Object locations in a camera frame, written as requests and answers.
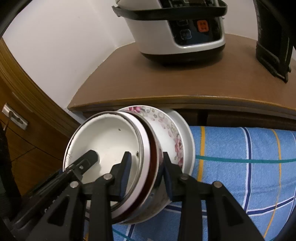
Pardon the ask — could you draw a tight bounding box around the blue plaid tablecloth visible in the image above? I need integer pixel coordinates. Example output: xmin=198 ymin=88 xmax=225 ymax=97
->
xmin=112 ymin=126 xmax=295 ymax=240

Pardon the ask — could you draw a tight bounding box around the white black rice cooker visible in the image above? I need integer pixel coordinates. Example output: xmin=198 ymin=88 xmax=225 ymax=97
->
xmin=112 ymin=0 xmax=228 ymax=65

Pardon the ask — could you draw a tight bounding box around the floral white plate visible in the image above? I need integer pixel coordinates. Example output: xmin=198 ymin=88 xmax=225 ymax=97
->
xmin=119 ymin=105 xmax=184 ymax=168

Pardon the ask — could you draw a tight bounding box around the large white bottom plate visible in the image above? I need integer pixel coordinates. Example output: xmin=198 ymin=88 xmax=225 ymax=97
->
xmin=164 ymin=109 xmax=196 ymax=175

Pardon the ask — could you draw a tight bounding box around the black thermos flask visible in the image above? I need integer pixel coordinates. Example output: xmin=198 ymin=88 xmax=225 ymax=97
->
xmin=253 ymin=0 xmax=295 ymax=83

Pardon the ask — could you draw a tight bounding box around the brown wooden counter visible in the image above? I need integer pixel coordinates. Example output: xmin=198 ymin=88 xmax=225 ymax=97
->
xmin=68 ymin=35 xmax=295 ymax=130

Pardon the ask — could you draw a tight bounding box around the brown wooden door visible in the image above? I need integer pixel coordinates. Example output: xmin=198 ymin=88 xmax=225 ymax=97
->
xmin=0 ymin=38 xmax=80 ymax=241

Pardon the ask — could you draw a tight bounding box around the white enamel bowl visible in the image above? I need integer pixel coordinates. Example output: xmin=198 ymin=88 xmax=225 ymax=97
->
xmin=63 ymin=111 xmax=139 ymax=210

